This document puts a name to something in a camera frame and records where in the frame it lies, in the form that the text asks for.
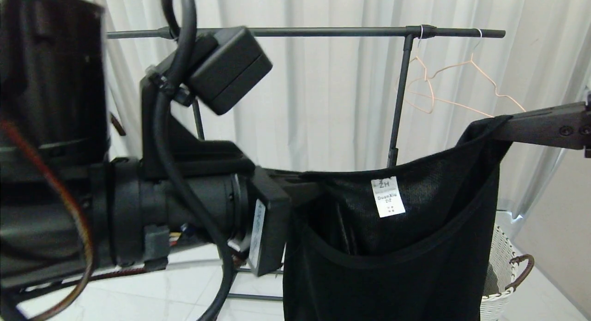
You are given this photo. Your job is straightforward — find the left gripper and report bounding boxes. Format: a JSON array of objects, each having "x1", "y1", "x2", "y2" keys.
[{"x1": 109, "y1": 157, "x2": 326, "y2": 278}]

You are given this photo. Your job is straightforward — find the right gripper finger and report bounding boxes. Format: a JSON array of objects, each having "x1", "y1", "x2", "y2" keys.
[{"x1": 491, "y1": 101, "x2": 588, "y2": 151}]

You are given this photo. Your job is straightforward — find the pink clothes hanger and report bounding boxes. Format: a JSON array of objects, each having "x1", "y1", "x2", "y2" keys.
[
  {"x1": 406, "y1": 29, "x2": 527, "y2": 119},
  {"x1": 394, "y1": 35, "x2": 437, "y2": 115}
]

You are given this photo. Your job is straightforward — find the black garment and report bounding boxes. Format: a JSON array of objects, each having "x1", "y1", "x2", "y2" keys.
[{"x1": 283, "y1": 115, "x2": 514, "y2": 321}]

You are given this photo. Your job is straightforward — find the black clothes rack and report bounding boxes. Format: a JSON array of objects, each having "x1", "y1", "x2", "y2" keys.
[{"x1": 106, "y1": 24, "x2": 507, "y2": 304}]

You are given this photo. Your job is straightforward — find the white laundry basket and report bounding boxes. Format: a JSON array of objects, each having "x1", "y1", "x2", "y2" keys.
[{"x1": 479, "y1": 224, "x2": 535, "y2": 321}]

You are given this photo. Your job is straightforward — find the white curtain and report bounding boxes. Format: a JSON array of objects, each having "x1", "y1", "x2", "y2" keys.
[{"x1": 60, "y1": 0, "x2": 591, "y2": 220}]

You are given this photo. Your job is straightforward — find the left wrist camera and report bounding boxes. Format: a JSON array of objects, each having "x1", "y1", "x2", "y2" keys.
[{"x1": 140, "y1": 26, "x2": 274, "y2": 181}]

